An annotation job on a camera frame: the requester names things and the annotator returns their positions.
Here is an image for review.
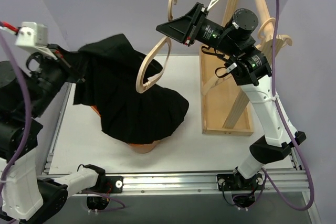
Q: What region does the black pleated skirt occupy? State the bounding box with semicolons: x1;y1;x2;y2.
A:
70;34;189;145

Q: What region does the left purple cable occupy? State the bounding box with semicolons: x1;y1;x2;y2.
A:
0;20;35;198

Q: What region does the orange plastic basket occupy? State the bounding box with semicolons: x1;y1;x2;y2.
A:
90;105;160;154

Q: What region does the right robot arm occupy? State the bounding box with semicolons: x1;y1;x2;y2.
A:
156;3;307;189

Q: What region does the wooden clothes rack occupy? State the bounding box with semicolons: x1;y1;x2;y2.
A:
199;0;292;136

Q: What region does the aluminium rail table edge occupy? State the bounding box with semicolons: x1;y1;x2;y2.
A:
39;54;313;198

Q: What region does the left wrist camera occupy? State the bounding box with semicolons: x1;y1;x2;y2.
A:
15;22;57;60

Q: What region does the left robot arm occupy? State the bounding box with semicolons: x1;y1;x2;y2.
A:
1;44;107;223

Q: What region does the wooden hanger of grey skirt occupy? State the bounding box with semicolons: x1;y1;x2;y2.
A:
201;17;292;96

